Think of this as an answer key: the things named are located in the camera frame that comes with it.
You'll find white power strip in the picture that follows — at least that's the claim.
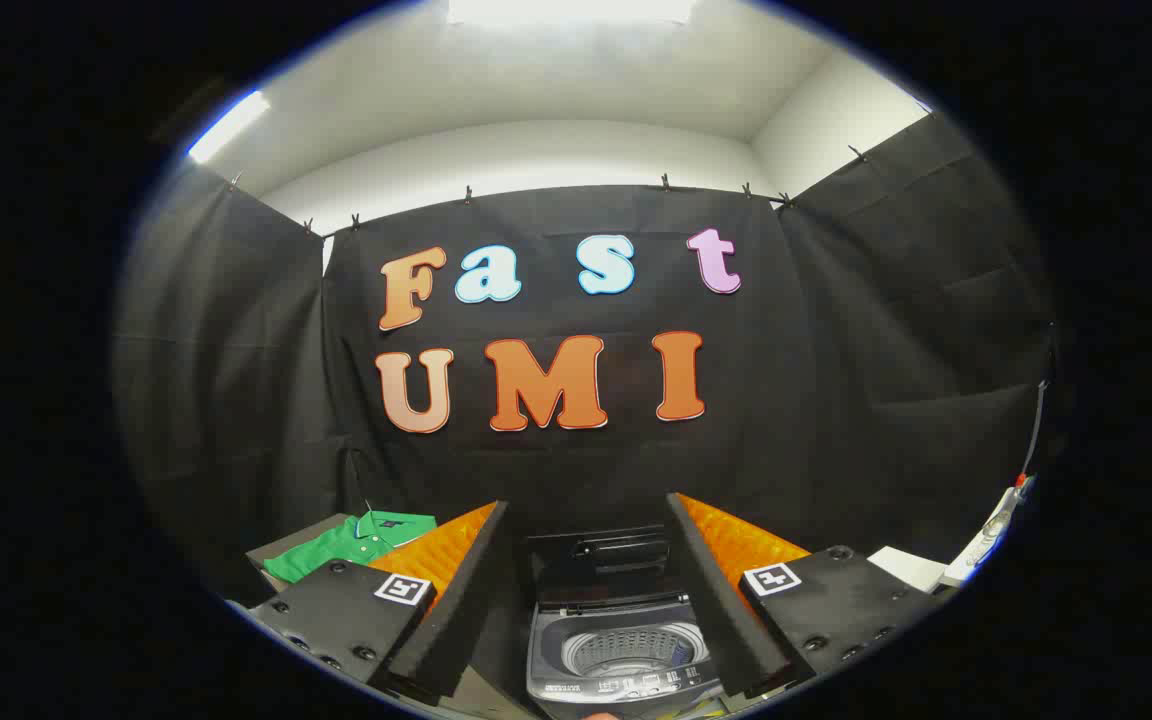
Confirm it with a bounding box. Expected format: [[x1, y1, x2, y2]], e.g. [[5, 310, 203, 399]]
[[941, 475, 1037, 589]]

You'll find green polo shirt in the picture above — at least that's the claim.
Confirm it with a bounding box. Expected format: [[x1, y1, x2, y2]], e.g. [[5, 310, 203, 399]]
[[263, 510, 438, 586]]

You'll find wide ceiling light panel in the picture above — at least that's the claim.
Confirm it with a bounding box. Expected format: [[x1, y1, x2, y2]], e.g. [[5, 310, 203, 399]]
[[446, 0, 697, 26]]

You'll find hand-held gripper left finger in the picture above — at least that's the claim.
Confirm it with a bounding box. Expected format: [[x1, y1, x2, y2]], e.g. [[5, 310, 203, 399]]
[[246, 500, 511, 706]]

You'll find grey washing machine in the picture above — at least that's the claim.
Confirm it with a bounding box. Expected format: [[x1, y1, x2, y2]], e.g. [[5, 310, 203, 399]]
[[524, 595, 729, 707]]

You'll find thin grey cable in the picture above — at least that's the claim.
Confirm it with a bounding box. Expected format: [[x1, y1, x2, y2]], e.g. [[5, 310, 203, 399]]
[[1021, 378, 1053, 483]]

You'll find white board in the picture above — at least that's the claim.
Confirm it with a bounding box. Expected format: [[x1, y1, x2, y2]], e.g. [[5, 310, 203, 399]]
[[866, 545, 949, 593]]

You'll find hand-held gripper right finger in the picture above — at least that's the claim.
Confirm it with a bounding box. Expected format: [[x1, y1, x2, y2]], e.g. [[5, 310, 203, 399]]
[[664, 492, 940, 701]]

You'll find grey side table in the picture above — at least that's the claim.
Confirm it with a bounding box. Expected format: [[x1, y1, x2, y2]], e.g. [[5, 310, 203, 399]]
[[244, 513, 369, 597]]

